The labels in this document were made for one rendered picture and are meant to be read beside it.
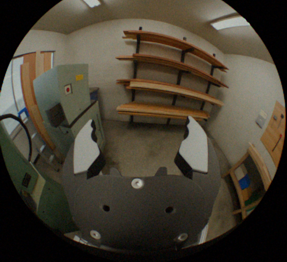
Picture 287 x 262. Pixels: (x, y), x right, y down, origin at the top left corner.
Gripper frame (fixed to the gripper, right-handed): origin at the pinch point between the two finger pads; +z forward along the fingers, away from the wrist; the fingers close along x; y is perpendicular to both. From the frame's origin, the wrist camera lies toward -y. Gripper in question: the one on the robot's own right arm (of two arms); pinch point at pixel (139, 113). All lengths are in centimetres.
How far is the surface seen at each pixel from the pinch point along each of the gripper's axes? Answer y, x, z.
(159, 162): 129, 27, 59
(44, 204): 40, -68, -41
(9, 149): 2, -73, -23
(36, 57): -102, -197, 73
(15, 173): 14, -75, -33
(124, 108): 59, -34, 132
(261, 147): 60, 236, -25
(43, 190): 36, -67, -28
